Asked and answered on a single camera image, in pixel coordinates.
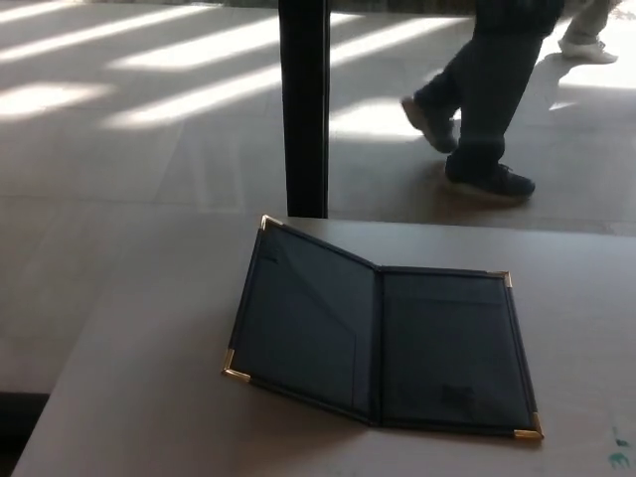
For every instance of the black vertical pillar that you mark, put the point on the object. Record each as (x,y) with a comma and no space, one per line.
(305,109)

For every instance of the black diary with gold corners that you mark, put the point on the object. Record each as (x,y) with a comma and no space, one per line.
(422,348)

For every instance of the person in dark trousers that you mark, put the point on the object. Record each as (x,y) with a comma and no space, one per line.
(484,84)

